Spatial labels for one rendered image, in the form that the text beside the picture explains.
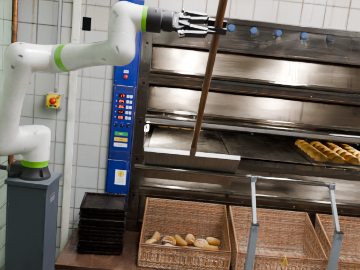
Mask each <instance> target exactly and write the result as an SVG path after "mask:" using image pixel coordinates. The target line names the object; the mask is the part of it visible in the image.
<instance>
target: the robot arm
mask: <svg viewBox="0 0 360 270"><path fill-rule="evenodd" d="M192 24H207V26H208V28H206V27H201V26H197V25H192ZM214 24H215V19H212V18H209V16H208V15H207V14H206V13H202V12H196V11H190V10H187V9H185V8H182V11H181V12H180V13H174V12H173V11H164V12H163V8H162V7H152V6H143V5H137V4H133V3H130V2H127V1H120V2H117V3H116V4H114V5H113V6H112V8H111V9H110V12H109V34H108V39H107V40H103V41H99V42H92V43H66V44H55V45H40V44H31V43H24V42H15V43H12V44H10V45H9V46H8V47H7V48H6V50H5V52H4V61H3V76H2V84H1V91H0V156H9V155H19V154H21V161H17V160H16V161H14V162H12V163H11V164H8V165H7V166H4V165H0V170H6V171H7V172H8V173H9V177H19V178H20V179H23V180H26V181H43V180H47V179H49V178H50V177H51V173H50V171H49V168H48V163H49V159H50V139H51V131H50V129H49V128H48V127H46V126H43V125H23V126H19V122H20V115H21V110H22V106H23V101H24V97H25V93H26V89H27V86H28V83H29V80H30V77H31V75H32V73H34V72H36V71H44V72H51V73H64V72H70V71H72V72H73V71H77V70H80V69H84V68H88V67H93V66H101V65H113V66H125V65H128V64H129V63H131V62H132V60H133V59H134V56H135V52H136V33H137V32H138V31H142V32H152V33H161V30H162V31H163V32H172V31H175V32H177V33H178V34H179V38H180V39H181V38H205V36H207V35H208V34H212V35H216V34H218V35H226V32H227V28H226V25H227V21H225V20H224V21H223V25H222V27H223V28H221V27H214Z"/></svg>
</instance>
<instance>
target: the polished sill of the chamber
mask: <svg viewBox="0 0 360 270"><path fill-rule="evenodd" d="M144 150H145V148H143V150H142V155H144ZM239 164H240V165H246V166H257V167H268V168H279V169H290V170H300V171H311V172H317V173H328V174H339V175H349V176H360V169H354V168H344V167H333V166H322V165H316V164H305V163H294V162H284V161H273V160H262V159H252V158H245V157H240V162H239Z"/></svg>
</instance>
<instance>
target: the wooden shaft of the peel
mask: <svg viewBox="0 0 360 270"><path fill-rule="evenodd" d="M227 3H228V0H219V3H218V7H217V13H216V18H215V24H214V27H221V28H222V25H223V20H224V15H225V12H226V7H227ZM219 40H220V35H218V34H216V35H212V40H211V46H210V49H209V55H208V60H207V66H206V71H205V77H204V82H203V86H202V91H201V97H200V102H199V108H198V113H197V119H196V124H195V128H194V134H193V139H192V144H191V146H192V147H193V148H195V147H196V146H197V143H198V138H199V133H200V128H201V123H202V120H203V115H204V110H205V105H206V100H207V96H208V90H209V86H210V82H211V77H212V73H213V67H214V63H215V58H216V53H217V49H218V45H219Z"/></svg>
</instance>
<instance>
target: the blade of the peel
mask: <svg viewBox="0 0 360 270"><path fill-rule="evenodd" d="M239 162H240V156H235V155H224V154H213V153H202V152H196V155H190V151H180V150H174V149H163V148H152V147H145V150H144V164H149V165H155V166H166V167H177V168H188V169H199V170H209V171H220V172H227V173H235V172H236V169H237V167H238V164H239ZM144 177H146V178H157V179H168V180H175V181H186V182H197V183H208V184H219V185H230V183H231V181H232V179H233V178H229V177H219V176H207V175H197V174H186V173H180V172H169V171H158V170H147V169H144Z"/></svg>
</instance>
